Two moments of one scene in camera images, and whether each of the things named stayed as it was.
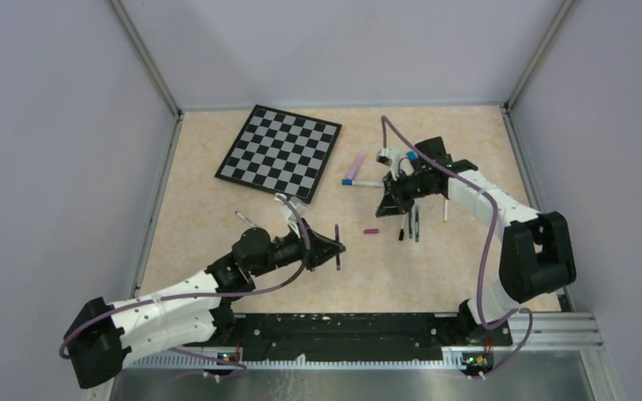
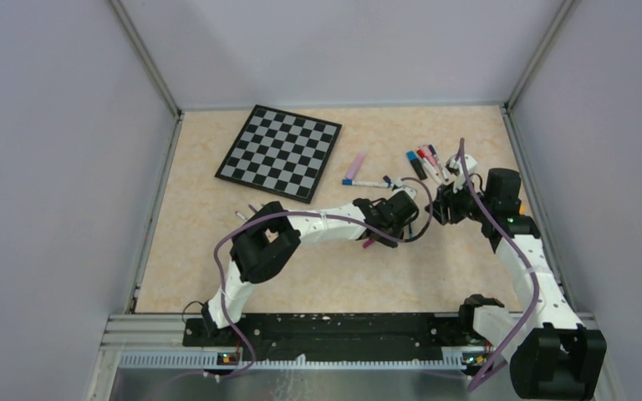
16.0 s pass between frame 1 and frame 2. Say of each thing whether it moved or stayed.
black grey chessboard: stayed
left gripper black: moved
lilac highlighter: stayed
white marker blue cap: stayed
